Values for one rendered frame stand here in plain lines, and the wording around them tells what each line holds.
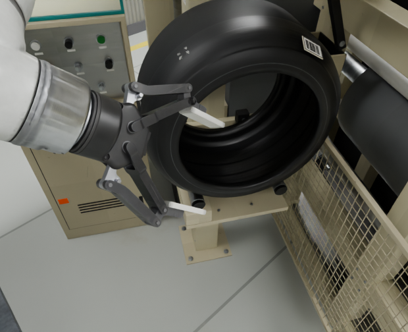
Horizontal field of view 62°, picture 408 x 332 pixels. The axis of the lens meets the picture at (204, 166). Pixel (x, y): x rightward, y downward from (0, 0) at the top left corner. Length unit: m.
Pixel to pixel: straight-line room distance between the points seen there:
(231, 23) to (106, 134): 0.50
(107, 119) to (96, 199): 1.57
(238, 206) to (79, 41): 0.87
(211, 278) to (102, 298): 0.58
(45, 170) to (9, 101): 1.46
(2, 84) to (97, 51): 1.15
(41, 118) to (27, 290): 1.83
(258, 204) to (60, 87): 0.96
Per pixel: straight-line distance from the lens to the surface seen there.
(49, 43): 1.48
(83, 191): 1.89
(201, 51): 0.77
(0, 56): 0.35
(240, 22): 0.81
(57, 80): 0.36
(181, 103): 0.47
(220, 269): 1.98
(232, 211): 1.19
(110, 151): 0.41
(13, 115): 0.35
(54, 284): 2.10
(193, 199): 1.07
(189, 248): 2.04
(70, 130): 0.36
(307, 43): 0.84
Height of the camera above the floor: 1.75
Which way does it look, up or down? 45 degrees down
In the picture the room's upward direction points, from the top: straight up
